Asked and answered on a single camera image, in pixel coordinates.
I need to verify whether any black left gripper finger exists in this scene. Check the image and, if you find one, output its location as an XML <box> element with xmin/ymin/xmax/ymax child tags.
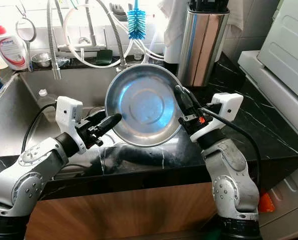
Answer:
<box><xmin>95</xmin><ymin>114</ymin><xmax>122</xmax><ymax>136</ymax></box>

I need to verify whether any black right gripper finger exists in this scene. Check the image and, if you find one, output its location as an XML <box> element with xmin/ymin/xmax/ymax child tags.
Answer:
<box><xmin>174</xmin><ymin>85</ymin><xmax>197</xmax><ymax>118</ymax></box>

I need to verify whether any stainless steel plate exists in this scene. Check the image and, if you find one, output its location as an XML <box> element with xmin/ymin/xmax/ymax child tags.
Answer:
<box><xmin>105</xmin><ymin>63</ymin><xmax>184</xmax><ymax>148</ymax></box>

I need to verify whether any clear plastic bottle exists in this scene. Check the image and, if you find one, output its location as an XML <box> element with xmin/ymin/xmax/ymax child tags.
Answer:
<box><xmin>36</xmin><ymin>89</ymin><xmax>59</xmax><ymax>118</ymax></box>

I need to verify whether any stainless steel knife block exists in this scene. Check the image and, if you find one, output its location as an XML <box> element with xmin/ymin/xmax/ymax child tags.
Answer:
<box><xmin>176</xmin><ymin>7</ymin><xmax>229</xmax><ymax>88</ymax></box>

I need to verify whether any white cylindrical appliance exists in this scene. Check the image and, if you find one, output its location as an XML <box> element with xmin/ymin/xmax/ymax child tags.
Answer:
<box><xmin>161</xmin><ymin>30</ymin><xmax>182</xmax><ymax>64</ymax></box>

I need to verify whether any dark green sponge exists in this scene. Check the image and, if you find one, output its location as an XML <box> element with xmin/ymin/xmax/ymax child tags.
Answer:
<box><xmin>94</xmin><ymin>49</ymin><xmax>113</xmax><ymax>66</ymax></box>

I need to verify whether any stainless steel sink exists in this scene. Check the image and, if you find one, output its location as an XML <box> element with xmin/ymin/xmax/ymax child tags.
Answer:
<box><xmin>0</xmin><ymin>67</ymin><xmax>119</xmax><ymax>158</ymax></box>

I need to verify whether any small steel cup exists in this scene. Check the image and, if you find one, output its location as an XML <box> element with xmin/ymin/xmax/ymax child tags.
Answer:
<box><xmin>31</xmin><ymin>52</ymin><xmax>53</xmax><ymax>69</ymax></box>

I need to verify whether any beige cloth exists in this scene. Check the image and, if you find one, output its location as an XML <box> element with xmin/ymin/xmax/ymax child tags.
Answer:
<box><xmin>158</xmin><ymin>0</ymin><xmax>189</xmax><ymax>36</ymax></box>

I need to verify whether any wooden cabinet front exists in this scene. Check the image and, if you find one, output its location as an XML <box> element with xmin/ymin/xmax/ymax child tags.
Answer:
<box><xmin>24</xmin><ymin>182</ymin><xmax>219</xmax><ymax>240</ymax></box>

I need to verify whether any blue bottle brush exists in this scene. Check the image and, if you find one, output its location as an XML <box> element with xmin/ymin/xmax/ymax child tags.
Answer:
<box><xmin>127</xmin><ymin>0</ymin><xmax>147</xmax><ymax>41</ymax></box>

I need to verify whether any orange plastic object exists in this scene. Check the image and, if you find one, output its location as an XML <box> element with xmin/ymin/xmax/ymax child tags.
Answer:
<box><xmin>258</xmin><ymin>192</ymin><xmax>275</xmax><ymax>213</ymax></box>

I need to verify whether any white hand soap bottle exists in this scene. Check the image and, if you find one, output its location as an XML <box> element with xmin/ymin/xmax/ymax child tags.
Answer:
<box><xmin>0</xmin><ymin>16</ymin><xmax>28</xmax><ymax>71</ymax></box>

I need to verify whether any hanging metal strainer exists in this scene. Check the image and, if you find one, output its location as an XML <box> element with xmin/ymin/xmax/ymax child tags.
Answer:
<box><xmin>16</xmin><ymin>0</ymin><xmax>38</xmax><ymax>71</ymax></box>

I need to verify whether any white lower cabinet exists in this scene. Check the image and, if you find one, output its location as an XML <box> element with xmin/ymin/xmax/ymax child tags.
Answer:
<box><xmin>259</xmin><ymin>162</ymin><xmax>298</xmax><ymax>240</ymax></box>

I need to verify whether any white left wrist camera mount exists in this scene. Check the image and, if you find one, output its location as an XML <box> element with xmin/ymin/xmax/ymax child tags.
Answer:
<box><xmin>55</xmin><ymin>96</ymin><xmax>84</xmax><ymax>155</ymax></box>

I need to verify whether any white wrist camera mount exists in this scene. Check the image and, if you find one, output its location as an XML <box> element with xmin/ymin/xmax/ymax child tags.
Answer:
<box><xmin>55</xmin><ymin>96</ymin><xmax>84</xmax><ymax>155</ymax></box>
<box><xmin>191</xmin><ymin>92</ymin><xmax>244</xmax><ymax>143</ymax></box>

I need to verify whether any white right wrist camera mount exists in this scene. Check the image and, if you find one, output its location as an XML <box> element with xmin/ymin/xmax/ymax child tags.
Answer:
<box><xmin>191</xmin><ymin>92</ymin><xmax>244</xmax><ymax>143</ymax></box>

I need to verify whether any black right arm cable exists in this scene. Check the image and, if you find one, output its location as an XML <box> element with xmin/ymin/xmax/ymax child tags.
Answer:
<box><xmin>199</xmin><ymin>102</ymin><xmax>262</xmax><ymax>191</ymax></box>

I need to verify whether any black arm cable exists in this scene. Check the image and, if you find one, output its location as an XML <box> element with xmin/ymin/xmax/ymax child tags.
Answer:
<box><xmin>199</xmin><ymin>102</ymin><xmax>262</xmax><ymax>191</ymax></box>
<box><xmin>21</xmin><ymin>101</ymin><xmax>59</xmax><ymax>153</ymax></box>

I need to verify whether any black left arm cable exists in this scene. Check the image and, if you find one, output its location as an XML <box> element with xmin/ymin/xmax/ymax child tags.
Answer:
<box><xmin>21</xmin><ymin>101</ymin><xmax>59</xmax><ymax>153</ymax></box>

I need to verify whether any arched spring hose faucet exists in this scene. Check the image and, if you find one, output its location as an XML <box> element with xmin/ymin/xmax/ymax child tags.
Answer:
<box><xmin>84</xmin><ymin>0</ymin><xmax>127</xmax><ymax>73</ymax></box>

